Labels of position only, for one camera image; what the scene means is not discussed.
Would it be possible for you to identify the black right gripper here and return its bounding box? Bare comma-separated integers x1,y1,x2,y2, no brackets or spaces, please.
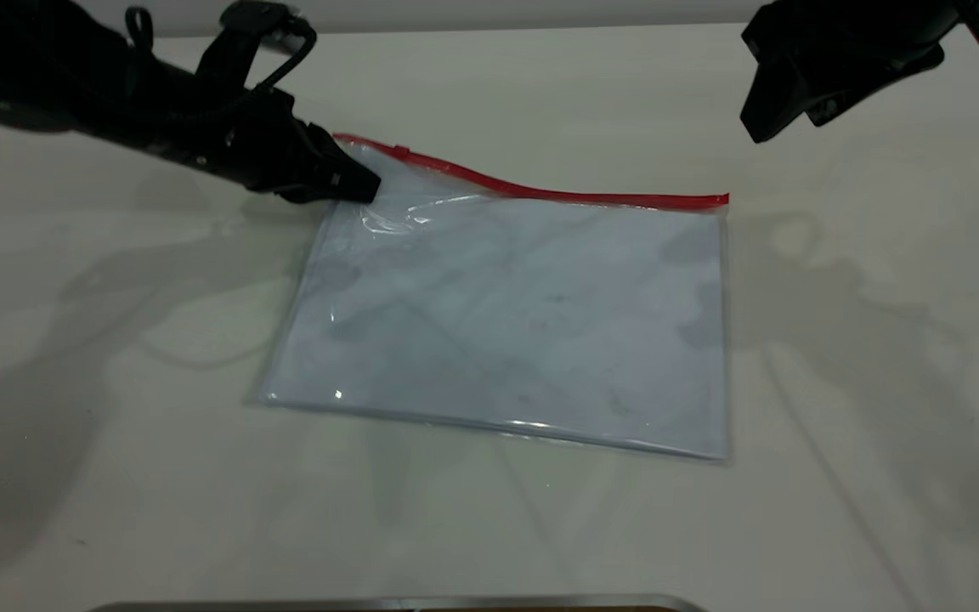
740,0,962,144

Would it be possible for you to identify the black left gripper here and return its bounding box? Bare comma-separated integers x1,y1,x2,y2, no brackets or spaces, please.
150,72,382,205

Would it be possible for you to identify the clear plastic zip bag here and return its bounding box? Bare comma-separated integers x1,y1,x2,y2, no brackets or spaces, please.
256,132,733,464

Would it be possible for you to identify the grey metal bar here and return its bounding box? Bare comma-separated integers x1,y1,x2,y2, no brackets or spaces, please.
86,593,707,612

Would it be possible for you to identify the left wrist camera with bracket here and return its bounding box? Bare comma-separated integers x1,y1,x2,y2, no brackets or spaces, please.
196,0,299,86

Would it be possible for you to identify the black strap loop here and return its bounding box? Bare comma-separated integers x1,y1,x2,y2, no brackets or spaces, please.
122,6,156,54

